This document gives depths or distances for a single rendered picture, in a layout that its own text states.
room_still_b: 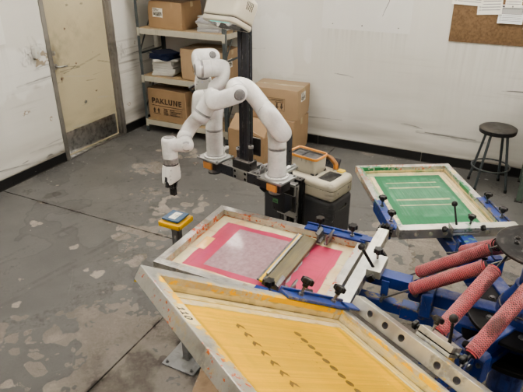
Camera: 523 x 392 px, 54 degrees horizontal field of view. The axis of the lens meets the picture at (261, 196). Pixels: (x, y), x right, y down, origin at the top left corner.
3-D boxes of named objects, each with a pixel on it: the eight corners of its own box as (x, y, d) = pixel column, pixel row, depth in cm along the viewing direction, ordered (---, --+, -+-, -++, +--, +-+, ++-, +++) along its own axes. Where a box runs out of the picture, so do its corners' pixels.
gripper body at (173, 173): (170, 155, 256) (172, 176, 261) (158, 163, 248) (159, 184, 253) (183, 159, 253) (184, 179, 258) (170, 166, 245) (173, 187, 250)
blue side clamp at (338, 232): (303, 238, 250) (304, 225, 247) (307, 233, 254) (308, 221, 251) (363, 253, 238) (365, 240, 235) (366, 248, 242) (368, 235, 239)
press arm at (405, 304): (226, 267, 242) (225, 257, 240) (232, 260, 247) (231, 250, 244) (513, 351, 193) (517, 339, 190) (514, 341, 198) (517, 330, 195)
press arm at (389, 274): (366, 281, 210) (366, 271, 208) (370, 274, 215) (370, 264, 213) (408, 293, 203) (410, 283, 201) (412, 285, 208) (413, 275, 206)
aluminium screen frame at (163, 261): (153, 268, 225) (152, 260, 224) (221, 211, 272) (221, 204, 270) (324, 322, 194) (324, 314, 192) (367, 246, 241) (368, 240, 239)
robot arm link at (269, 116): (244, 65, 245) (252, 75, 229) (286, 124, 263) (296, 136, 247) (220, 83, 247) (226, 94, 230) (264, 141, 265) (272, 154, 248)
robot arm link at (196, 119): (212, 119, 242) (190, 155, 247) (208, 110, 253) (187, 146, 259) (196, 110, 238) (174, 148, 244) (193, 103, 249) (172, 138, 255)
